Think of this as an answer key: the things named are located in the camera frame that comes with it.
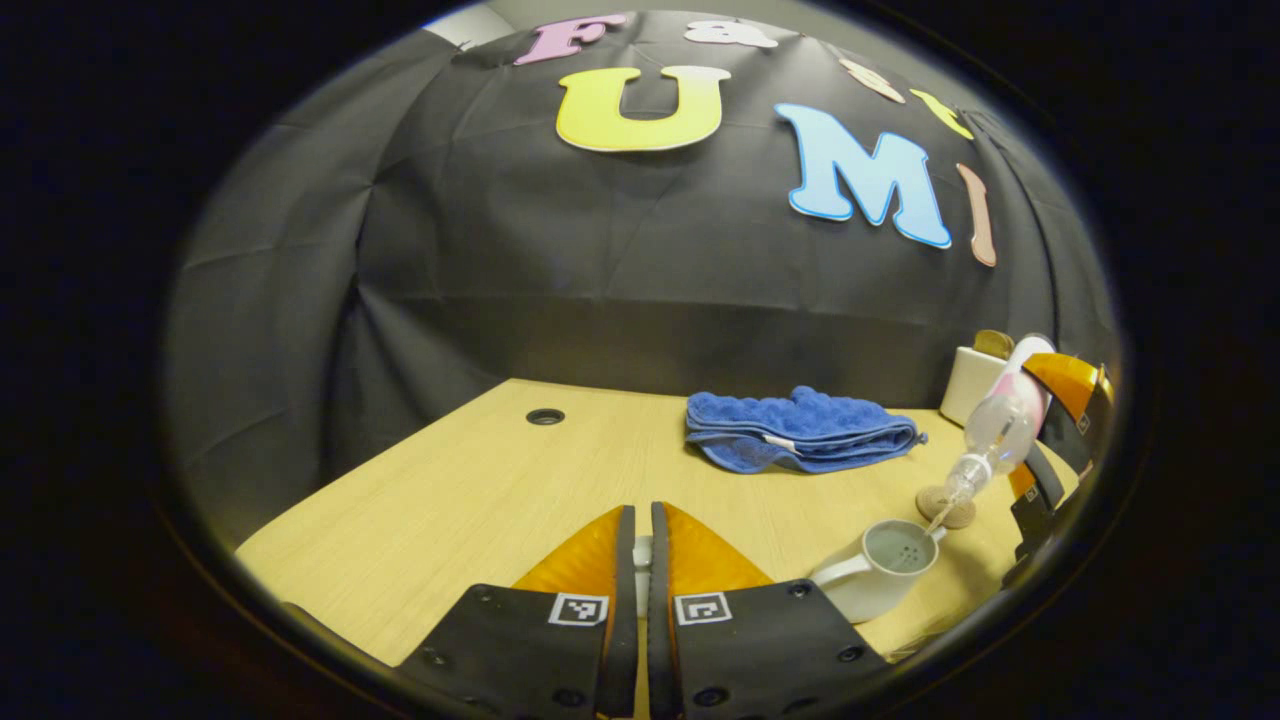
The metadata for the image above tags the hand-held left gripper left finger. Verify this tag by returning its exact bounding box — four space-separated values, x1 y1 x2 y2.
395 504 640 720

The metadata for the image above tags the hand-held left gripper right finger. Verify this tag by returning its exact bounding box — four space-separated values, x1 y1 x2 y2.
647 500 893 720

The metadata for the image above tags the clear water bottle red label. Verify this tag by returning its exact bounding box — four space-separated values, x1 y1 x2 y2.
938 334 1058 513

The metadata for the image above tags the round woven coaster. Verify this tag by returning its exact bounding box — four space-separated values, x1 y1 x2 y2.
915 484 978 532

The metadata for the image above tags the white ceramic teacup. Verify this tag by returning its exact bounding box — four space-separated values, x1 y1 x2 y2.
807 517 948 625

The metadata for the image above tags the white toaster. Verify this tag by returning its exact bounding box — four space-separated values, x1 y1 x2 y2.
940 345 1013 429

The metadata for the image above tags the blue folded towel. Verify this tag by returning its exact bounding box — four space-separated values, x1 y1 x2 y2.
685 385 930 475

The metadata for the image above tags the black backdrop cloth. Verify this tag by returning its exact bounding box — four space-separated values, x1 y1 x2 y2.
165 10 1117 549

